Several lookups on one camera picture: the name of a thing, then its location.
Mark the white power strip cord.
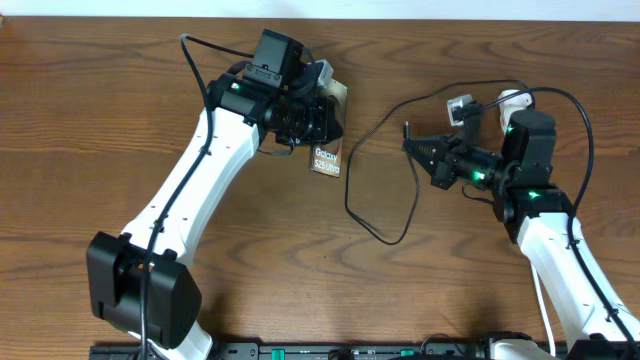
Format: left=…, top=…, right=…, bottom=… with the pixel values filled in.
left=530, top=264, right=557, bottom=357

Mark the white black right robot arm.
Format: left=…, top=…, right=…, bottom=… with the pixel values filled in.
left=403, top=109, right=639, bottom=359

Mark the black mounting rail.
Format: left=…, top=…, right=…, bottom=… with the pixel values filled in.
left=89, top=341, right=571, bottom=360

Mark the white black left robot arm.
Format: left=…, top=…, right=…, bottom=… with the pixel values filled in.
left=86, top=30, right=344, bottom=359

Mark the black charger cable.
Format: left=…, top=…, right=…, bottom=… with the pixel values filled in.
left=344, top=79, right=537, bottom=246

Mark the white power strip socket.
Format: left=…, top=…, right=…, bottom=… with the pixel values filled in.
left=499, top=93, right=533, bottom=135

